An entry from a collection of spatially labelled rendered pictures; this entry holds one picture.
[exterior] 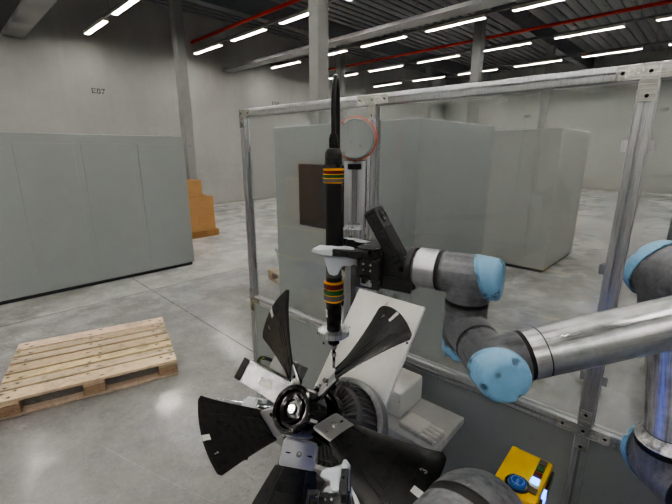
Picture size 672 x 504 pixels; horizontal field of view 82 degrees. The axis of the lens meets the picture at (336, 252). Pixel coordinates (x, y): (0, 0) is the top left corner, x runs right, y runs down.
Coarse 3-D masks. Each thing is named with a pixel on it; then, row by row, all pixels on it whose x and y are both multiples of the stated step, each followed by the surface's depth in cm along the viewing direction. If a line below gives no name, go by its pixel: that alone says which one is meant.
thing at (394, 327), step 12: (372, 324) 107; (384, 324) 101; (396, 324) 97; (372, 336) 100; (384, 336) 96; (396, 336) 93; (408, 336) 90; (360, 348) 99; (372, 348) 95; (384, 348) 92; (348, 360) 99; (360, 360) 94; (336, 372) 97
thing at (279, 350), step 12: (276, 300) 120; (288, 300) 114; (276, 312) 119; (288, 312) 112; (276, 324) 117; (288, 324) 110; (264, 336) 126; (276, 336) 117; (288, 336) 108; (276, 348) 118; (288, 348) 108; (288, 360) 107; (288, 372) 110
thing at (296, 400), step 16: (288, 400) 97; (304, 400) 95; (320, 400) 97; (336, 400) 102; (272, 416) 97; (288, 416) 96; (304, 416) 92; (320, 416) 95; (288, 432) 92; (304, 432) 93
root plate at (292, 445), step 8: (288, 440) 96; (296, 440) 96; (304, 440) 97; (288, 448) 95; (296, 448) 96; (304, 448) 96; (312, 448) 97; (280, 456) 94; (288, 456) 95; (296, 456) 95; (304, 456) 96; (312, 456) 96; (280, 464) 93; (288, 464) 94; (296, 464) 94; (304, 464) 95; (312, 464) 96
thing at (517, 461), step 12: (516, 456) 100; (528, 456) 100; (504, 468) 96; (516, 468) 96; (528, 468) 96; (552, 468) 97; (504, 480) 93; (528, 480) 93; (540, 480) 93; (516, 492) 90; (528, 492) 90; (540, 492) 90
